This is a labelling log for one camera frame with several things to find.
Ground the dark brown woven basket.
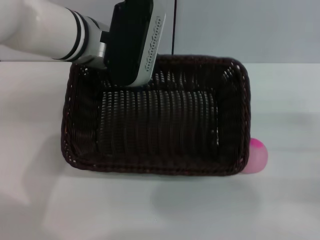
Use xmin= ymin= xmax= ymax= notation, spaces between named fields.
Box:
xmin=60 ymin=53 xmax=252 ymax=177

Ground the pink soft ball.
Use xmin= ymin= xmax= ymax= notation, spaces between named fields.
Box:
xmin=241 ymin=137 xmax=269 ymax=175

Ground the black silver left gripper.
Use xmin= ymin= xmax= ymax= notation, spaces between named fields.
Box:
xmin=99 ymin=0 xmax=167 ymax=88

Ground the black hanging cable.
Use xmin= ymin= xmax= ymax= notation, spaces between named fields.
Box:
xmin=171 ymin=0 xmax=178 ymax=55

